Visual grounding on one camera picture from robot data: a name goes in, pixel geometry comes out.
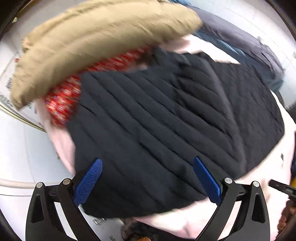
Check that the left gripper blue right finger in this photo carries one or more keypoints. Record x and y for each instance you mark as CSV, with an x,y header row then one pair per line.
x,y
252,221

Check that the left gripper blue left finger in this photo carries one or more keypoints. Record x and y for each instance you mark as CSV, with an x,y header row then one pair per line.
x,y
43,222

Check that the black quilted down jacket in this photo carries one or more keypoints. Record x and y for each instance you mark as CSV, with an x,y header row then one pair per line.
x,y
147,126

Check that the pink dotted bed sheet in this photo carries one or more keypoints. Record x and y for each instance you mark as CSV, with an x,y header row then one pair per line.
x,y
188,222

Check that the red floral garment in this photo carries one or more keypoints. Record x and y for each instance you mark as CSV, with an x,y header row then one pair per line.
x,y
61,101

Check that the grey blue bedding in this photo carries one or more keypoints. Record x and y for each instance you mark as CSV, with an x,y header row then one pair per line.
x,y
240,45

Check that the beige padded coat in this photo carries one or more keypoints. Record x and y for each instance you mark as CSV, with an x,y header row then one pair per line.
x,y
90,32

